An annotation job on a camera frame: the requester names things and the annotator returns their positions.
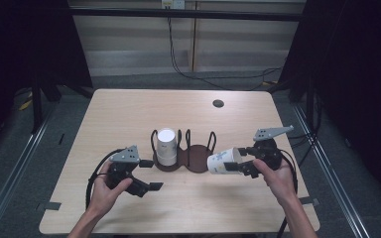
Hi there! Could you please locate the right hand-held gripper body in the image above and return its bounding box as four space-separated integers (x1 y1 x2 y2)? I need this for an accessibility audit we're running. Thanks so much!
241 125 295 179

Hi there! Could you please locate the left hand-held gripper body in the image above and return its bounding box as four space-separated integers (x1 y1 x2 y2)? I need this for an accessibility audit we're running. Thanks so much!
106 144 151 198

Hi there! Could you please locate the floral print paper cup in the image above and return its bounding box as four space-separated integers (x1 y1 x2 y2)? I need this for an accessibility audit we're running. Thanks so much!
206 147 244 176

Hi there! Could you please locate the white cup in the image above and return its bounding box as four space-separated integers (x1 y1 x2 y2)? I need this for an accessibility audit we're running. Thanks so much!
156 128 179 167

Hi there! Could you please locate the brown cup holder rack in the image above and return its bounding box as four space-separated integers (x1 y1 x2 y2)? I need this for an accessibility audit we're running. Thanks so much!
150 128 217 174

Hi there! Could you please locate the person's right hand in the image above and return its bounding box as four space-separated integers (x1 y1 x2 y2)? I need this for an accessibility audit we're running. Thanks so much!
252 158 298 205

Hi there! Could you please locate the person's left hand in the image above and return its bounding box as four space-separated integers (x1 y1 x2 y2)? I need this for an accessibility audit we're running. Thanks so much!
88 161 134 216

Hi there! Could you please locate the grey tape strip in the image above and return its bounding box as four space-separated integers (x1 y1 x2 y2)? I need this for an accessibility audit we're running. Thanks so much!
35 201 63 212
298 196 320 207

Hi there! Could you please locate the dark curtain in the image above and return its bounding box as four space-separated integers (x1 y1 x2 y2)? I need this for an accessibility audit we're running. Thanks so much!
0 0 93 100
277 0 381 206

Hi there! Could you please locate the black horizontal bar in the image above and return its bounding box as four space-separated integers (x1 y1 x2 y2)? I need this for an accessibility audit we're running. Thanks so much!
68 7 307 23

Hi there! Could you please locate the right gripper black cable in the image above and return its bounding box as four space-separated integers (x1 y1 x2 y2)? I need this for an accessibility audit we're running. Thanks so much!
276 148 300 238

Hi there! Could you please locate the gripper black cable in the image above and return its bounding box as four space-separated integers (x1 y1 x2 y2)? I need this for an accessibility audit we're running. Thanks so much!
276 148 300 238
84 148 127 210

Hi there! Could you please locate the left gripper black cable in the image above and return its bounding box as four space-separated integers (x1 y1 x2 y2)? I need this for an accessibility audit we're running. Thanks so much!
84 148 127 210

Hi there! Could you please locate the aluminium floor rail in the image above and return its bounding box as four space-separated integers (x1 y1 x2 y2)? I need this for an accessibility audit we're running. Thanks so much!
0 105 58 238
291 102 375 238

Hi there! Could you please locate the black cable on floor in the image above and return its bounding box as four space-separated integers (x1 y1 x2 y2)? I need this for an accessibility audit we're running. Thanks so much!
167 16 283 92

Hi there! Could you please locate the white wall outlet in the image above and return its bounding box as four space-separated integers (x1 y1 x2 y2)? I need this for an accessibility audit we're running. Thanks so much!
161 0 187 10

